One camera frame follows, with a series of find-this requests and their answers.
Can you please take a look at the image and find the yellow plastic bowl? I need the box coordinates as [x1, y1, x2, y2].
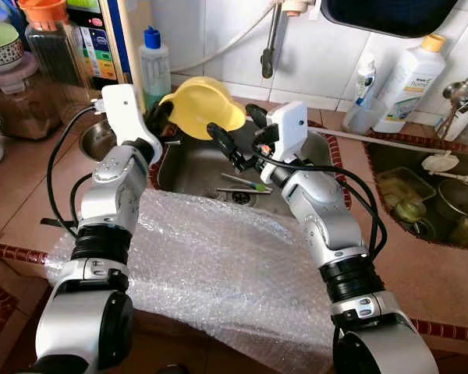
[159, 76, 247, 141]

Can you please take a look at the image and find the stainless steel sink basin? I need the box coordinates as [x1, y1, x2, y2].
[152, 117, 352, 219]
[364, 132, 468, 252]

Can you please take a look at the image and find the green dish soap bottle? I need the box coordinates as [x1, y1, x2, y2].
[139, 27, 172, 114]

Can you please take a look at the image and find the metal sink drain strainer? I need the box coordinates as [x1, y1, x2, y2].
[226, 189, 260, 208]

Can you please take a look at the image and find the steel bowl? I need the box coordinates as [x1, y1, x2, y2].
[78, 118, 118, 162]

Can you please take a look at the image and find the small white bottle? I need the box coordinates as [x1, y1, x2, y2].
[343, 53, 377, 133]

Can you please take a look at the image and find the grey pipe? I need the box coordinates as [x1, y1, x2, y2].
[308, 125, 453, 154]

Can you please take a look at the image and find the clear bubble wrap sheet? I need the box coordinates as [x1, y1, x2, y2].
[47, 189, 336, 374]

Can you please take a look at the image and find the clear ribbed plastic jar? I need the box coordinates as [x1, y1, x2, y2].
[17, 0, 90, 90]

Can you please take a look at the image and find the clear pink-lidded container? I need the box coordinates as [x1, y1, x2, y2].
[0, 55, 63, 141]

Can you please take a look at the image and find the clear glass container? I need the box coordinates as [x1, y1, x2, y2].
[374, 166, 438, 228]

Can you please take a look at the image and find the large white detergent bottle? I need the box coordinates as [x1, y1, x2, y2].
[372, 34, 447, 133]

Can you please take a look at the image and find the metal ladle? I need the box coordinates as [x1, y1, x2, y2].
[442, 81, 468, 104]

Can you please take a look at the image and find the patterned ceramic bowl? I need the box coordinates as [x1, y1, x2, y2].
[0, 22, 24, 71]

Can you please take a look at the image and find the white dish brush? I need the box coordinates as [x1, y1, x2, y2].
[421, 152, 468, 182]

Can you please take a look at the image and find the steel pot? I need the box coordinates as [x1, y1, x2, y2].
[437, 179, 468, 223]

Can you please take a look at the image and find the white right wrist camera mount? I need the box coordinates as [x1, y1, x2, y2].
[265, 101, 309, 162]

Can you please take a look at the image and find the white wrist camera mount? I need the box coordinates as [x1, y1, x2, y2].
[265, 101, 309, 162]
[100, 84, 163, 164]

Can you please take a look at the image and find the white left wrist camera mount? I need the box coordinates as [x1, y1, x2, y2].
[100, 84, 163, 164]

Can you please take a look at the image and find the metal wall tap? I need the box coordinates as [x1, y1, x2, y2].
[261, 0, 309, 79]

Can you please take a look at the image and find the white hose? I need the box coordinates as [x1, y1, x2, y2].
[170, 0, 282, 75]

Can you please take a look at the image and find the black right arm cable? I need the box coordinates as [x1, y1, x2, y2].
[253, 144, 388, 259]

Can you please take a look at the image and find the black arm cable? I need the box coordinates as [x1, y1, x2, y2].
[45, 105, 104, 235]
[253, 144, 388, 259]

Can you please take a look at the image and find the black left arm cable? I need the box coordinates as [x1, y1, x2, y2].
[45, 105, 104, 235]

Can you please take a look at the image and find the black rounded wall panel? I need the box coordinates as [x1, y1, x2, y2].
[320, 0, 459, 38]

